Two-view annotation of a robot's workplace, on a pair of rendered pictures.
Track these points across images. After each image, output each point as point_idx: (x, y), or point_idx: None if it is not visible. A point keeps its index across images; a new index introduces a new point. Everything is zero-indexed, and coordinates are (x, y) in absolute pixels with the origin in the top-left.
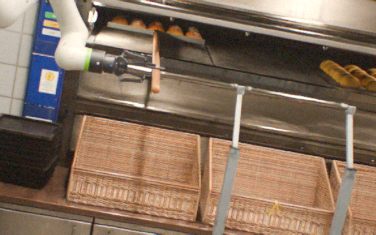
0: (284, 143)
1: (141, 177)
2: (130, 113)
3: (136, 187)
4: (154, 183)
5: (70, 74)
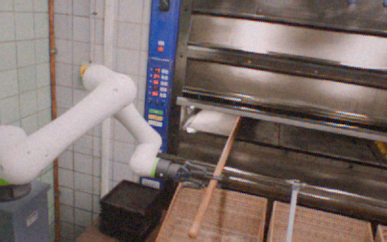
0: (336, 207)
1: None
2: None
3: None
4: None
5: (171, 151)
